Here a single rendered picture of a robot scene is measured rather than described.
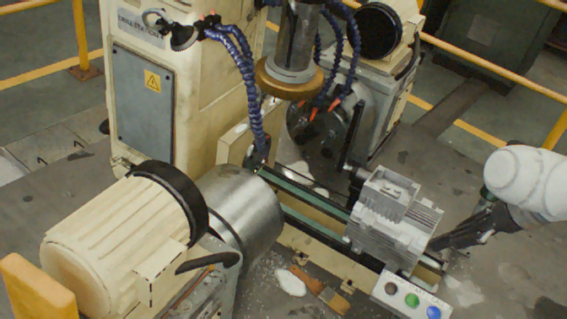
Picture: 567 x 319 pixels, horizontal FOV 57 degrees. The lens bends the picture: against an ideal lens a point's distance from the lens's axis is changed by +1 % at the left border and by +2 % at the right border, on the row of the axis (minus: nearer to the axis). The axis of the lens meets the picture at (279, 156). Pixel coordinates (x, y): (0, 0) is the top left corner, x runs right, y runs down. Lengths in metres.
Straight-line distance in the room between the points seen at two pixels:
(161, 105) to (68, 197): 0.48
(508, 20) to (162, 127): 3.29
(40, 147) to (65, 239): 1.65
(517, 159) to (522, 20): 3.36
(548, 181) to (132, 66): 0.99
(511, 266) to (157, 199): 1.24
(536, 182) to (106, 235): 0.71
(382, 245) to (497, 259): 0.56
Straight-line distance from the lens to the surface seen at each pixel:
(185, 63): 1.27
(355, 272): 1.50
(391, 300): 1.22
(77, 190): 1.72
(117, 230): 0.86
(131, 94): 1.46
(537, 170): 0.96
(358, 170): 1.52
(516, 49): 4.34
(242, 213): 1.17
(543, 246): 1.96
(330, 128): 1.59
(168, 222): 0.90
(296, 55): 1.25
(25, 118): 3.39
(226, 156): 1.37
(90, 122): 2.61
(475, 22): 4.38
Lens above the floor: 2.00
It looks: 40 degrees down
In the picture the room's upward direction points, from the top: 11 degrees clockwise
